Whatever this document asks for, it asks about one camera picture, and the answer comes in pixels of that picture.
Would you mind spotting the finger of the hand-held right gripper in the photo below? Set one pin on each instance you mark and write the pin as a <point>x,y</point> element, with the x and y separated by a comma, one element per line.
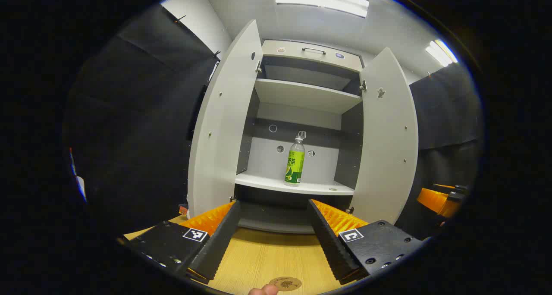
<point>437,202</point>

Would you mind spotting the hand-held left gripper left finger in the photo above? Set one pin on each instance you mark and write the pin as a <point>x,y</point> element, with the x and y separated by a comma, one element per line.
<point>217,243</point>

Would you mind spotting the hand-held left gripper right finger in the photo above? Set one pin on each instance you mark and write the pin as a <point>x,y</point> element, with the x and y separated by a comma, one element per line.
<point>332,243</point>

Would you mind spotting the round wooden coaster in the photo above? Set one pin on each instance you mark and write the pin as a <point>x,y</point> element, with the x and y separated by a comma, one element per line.
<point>285,283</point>

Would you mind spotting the white cabinet door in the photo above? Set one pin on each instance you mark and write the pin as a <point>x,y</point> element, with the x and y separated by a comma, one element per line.
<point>224,127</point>
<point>388,148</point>

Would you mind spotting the green label plastic bottle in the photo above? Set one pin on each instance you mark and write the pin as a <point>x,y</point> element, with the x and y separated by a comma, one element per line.
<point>294,165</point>

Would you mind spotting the white and grey cabinet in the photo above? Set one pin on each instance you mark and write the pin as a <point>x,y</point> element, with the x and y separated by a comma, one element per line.
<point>267,157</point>

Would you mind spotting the white cabinet shelf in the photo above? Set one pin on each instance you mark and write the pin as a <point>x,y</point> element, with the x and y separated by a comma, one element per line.
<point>302,94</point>
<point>267,182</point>

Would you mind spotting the white cabinet drawer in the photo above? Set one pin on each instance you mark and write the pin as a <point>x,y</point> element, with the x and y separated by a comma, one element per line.
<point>293,53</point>

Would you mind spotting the small red object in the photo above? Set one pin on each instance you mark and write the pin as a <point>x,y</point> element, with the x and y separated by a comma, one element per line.
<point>184,209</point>

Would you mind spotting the black backdrop cloth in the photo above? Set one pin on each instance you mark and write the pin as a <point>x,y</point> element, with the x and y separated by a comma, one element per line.
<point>129,135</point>

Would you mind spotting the small ceiling light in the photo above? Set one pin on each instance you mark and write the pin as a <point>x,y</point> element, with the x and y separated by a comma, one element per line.
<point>440,52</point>

